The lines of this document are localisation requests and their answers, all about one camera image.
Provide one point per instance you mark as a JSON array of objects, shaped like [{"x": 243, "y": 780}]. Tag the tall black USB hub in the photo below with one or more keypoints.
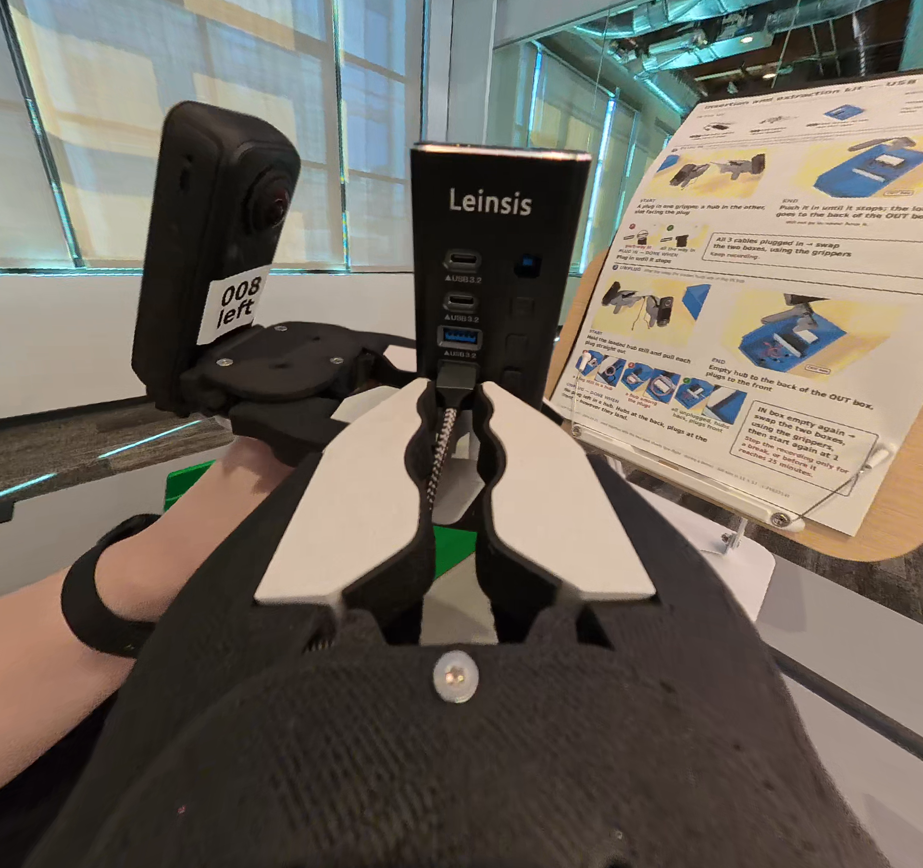
[{"x": 497, "y": 291}]

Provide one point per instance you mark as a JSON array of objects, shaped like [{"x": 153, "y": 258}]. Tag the person's left hand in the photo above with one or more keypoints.
[{"x": 209, "y": 515}]

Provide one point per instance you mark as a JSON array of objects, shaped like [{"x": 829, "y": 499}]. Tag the person's left forearm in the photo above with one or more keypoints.
[{"x": 50, "y": 666}]

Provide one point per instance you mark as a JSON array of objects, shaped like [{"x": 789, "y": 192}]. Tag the printed instruction sheet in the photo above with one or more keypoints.
[{"x": 757, "y": 306}]

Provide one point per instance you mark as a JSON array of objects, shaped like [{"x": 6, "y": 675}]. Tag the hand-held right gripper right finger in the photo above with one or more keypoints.
[{"x": 570, "y": 522}]

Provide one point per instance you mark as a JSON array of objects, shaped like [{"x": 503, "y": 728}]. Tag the white board stand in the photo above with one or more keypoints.
[{"x": 721, "y": 579}]

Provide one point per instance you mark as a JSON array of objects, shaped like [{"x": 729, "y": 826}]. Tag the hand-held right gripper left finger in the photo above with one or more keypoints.
[{"x": 346, "y": 522}]

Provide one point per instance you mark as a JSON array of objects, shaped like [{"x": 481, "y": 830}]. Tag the green plastic bin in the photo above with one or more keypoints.
[{"x": 454, "y": 551}]

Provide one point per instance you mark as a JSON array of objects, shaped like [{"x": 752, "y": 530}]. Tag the window with roller blind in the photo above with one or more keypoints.
[
  {"x": 180, "y": 53},
  {"x": 598, "y": 183}
]

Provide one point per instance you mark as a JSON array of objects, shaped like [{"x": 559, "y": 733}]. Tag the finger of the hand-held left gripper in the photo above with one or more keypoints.
[
  {"x": 402, "y": 362},
  {"x": 368, "y": 403}
]

